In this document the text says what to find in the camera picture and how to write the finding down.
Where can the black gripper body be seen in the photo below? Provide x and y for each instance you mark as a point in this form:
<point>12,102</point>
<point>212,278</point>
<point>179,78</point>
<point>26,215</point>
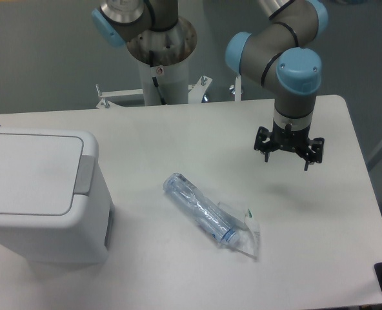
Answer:
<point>288,140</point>

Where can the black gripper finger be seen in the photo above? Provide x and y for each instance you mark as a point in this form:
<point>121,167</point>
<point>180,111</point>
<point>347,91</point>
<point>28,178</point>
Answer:
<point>262,142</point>
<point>312,151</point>

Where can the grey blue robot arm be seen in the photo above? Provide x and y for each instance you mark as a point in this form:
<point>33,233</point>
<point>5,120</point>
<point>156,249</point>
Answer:
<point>278,59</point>

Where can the second grey blue robot arm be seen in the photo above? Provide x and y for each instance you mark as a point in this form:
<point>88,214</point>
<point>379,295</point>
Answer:
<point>118,22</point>

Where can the white trash can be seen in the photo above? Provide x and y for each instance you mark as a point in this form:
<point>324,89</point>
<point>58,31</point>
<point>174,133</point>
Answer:
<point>79,236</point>

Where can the white trash can lid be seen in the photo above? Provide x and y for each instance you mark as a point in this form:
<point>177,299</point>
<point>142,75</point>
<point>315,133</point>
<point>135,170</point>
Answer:
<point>38,172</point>

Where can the crushed clear plastic bottle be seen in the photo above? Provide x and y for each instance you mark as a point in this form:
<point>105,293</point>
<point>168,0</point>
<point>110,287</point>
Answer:
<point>194,204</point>

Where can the clear plastic wrapper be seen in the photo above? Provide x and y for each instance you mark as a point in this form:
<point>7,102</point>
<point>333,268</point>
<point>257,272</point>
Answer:
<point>247,230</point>

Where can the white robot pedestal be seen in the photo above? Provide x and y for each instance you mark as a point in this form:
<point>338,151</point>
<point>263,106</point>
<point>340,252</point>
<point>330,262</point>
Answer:
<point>162,59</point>

